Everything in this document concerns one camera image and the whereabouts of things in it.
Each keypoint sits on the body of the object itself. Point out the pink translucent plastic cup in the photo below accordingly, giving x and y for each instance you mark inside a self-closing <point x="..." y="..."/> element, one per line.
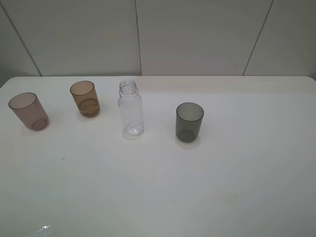
<point x="29" y="110"/>

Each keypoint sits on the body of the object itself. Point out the clear plastic water bottle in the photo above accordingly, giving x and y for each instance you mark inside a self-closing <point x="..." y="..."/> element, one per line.
<point x="131" y="107"/>

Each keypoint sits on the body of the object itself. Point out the grey translucent plastic cup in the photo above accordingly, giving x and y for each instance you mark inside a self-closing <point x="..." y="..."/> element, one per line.
<point x="189" y="117"/>

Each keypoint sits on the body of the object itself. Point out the brown translucent plastic cup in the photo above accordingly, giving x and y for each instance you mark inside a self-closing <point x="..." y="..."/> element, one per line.
<point x="85" y="97"/>

